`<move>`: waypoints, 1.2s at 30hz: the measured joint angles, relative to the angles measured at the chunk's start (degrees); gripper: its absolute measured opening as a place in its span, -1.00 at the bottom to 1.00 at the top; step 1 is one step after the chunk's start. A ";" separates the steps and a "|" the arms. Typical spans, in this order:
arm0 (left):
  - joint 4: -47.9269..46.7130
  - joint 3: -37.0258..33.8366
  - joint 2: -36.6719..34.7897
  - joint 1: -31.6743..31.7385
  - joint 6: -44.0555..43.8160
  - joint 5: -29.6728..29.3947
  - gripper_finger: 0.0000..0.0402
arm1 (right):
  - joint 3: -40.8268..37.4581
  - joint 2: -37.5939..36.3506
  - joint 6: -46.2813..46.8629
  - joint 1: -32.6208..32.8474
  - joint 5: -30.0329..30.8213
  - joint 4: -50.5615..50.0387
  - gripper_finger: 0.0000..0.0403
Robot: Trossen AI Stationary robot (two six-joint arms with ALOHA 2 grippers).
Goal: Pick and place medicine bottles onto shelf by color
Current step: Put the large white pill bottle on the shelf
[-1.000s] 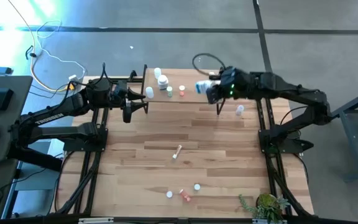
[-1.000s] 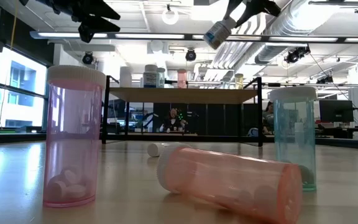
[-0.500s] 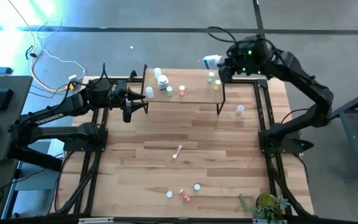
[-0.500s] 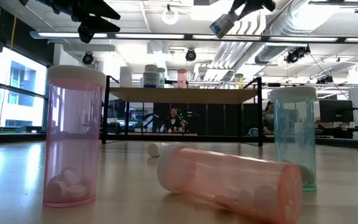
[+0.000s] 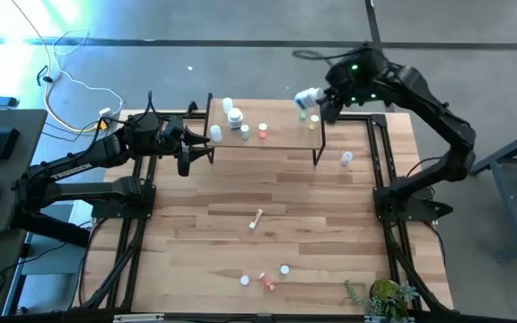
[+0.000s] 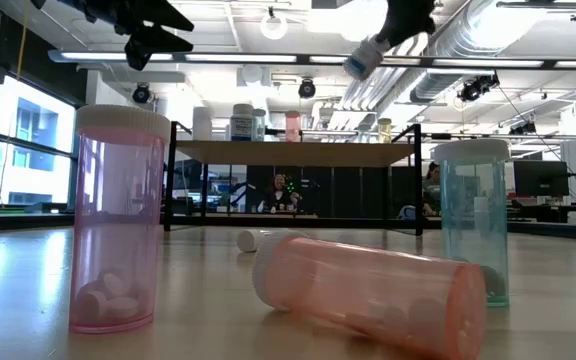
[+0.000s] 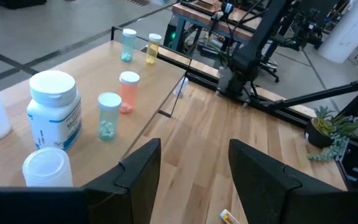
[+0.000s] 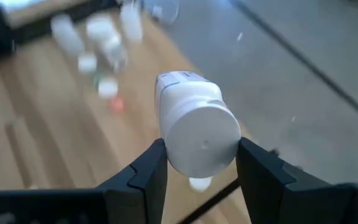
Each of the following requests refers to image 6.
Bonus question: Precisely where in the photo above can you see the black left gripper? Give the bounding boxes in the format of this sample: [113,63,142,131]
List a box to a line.
[30,0,196,72]

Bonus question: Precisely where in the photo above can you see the white round ceiling fixture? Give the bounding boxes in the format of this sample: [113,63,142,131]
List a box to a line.
[260,12,288,41]

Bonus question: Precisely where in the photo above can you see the wooden shelf black metal legs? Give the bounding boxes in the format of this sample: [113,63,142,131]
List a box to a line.
[162,121,424,237]

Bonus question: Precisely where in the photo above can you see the yellow translucent pill bottle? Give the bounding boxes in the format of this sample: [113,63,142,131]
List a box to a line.
[377,117,394,145]

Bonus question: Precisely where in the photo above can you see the yellow hanging cable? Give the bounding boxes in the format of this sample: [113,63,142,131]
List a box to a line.
[16,0,31,82]

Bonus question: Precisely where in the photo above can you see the large white bottle blue label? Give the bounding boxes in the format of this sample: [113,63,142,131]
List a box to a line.
[229,102,256,143]

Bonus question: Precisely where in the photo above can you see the silver ventilation duct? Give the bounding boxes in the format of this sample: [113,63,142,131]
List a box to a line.
[410,0,499,104]

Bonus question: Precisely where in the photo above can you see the black computer monitor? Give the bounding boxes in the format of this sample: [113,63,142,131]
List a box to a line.
[512,159,570,198]

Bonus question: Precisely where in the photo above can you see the orange translucent pill bottle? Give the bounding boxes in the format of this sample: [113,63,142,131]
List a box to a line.
[284,110,302,143]
[251,228,489,360]

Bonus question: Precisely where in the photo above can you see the black aluminium table frame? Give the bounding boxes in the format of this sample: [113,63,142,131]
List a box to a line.
[0,212,576,242]

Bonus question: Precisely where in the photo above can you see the pink translucent pill bottle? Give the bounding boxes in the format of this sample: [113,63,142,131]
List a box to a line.
[69,103,172,335]

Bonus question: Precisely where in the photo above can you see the black ceiling spotlight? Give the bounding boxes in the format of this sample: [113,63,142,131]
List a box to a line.
[509,119,538,136]
[297,78,317,100]
[132,83,152,105]
[456,73,501,104]

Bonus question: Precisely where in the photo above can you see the white Trader Joe's Melatonin bottle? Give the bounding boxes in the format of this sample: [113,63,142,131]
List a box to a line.
[342,34,392,83]

